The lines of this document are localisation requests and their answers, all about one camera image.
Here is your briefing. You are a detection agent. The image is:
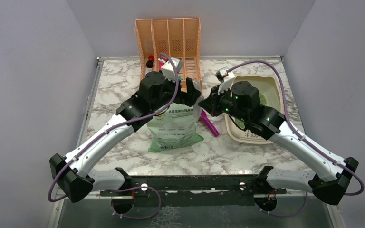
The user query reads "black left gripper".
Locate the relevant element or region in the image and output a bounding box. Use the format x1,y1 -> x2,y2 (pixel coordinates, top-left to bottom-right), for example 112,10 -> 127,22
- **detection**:
151,72 -> 201,111

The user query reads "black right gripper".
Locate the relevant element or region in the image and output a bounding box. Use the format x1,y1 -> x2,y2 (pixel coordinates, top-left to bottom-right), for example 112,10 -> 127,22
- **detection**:
200,84 -> 249,123

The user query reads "purple litter scoop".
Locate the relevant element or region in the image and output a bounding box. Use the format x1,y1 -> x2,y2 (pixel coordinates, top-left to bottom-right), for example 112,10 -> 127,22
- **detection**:
199,110 -> 220,137

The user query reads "green litter bag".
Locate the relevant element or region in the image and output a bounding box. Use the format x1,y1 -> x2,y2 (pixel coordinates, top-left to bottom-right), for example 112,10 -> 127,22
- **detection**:
146,104 -> 203,152

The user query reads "beige litter box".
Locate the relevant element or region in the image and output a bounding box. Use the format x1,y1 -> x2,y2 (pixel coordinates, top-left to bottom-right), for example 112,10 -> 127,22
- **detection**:
224,75 -> 284,145

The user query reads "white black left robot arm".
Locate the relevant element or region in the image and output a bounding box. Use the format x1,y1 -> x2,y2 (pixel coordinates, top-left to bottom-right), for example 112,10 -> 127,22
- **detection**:
49,71 -> 201,202

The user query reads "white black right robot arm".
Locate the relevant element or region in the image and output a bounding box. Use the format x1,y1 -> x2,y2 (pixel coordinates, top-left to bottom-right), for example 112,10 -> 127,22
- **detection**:
199,81 -> 358,205

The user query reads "red and black stamp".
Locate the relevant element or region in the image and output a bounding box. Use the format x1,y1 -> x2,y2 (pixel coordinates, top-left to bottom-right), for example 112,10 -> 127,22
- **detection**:
145,55 -> 154,69

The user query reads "orange plastic file organizer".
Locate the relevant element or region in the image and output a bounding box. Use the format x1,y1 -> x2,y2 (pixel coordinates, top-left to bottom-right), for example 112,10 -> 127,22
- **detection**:
135,18 -> 202,91

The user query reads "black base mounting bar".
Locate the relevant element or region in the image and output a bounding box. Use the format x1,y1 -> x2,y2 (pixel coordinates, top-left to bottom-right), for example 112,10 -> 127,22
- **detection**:
67,168 -> 288,209

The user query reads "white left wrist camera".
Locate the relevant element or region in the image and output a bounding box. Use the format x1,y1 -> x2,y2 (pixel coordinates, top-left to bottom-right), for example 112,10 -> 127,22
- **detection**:
158,57 -> 183,82

